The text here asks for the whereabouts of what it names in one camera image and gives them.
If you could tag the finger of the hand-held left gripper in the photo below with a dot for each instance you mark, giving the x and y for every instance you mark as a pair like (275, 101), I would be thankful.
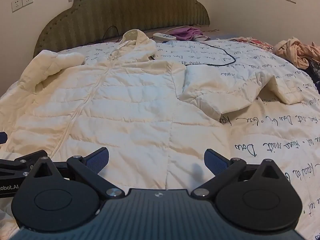
(2, 138)
(15, 166)

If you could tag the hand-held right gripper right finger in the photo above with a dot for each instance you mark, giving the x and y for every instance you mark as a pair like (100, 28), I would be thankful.
(214, 162)

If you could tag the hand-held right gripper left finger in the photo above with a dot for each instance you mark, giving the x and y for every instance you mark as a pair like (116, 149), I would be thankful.
(99, 158)

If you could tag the cream white puffer jacket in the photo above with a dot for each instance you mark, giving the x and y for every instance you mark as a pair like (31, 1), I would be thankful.
(125, 100)

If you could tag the peach clothes pile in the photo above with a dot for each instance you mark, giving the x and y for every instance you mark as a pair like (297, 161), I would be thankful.
(295, 51)

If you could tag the white blanket with script print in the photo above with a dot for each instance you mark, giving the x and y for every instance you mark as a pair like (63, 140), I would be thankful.
(262, 135)

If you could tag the grey pink cloth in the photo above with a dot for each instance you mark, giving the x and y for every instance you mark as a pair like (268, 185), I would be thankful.
(201, 38)

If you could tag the floral printed cloth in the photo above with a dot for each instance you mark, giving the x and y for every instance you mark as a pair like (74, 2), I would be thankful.
(252, 42)

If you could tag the purple cloth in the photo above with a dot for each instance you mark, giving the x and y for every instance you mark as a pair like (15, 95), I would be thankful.
(185, 32)

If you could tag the dark cloth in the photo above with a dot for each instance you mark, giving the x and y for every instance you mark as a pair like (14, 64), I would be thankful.
(313, 72)

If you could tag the white power strip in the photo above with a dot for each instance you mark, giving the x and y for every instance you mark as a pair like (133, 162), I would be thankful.
(163, 36)

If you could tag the green padded headboard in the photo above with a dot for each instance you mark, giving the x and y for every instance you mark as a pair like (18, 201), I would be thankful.
(130, 7)

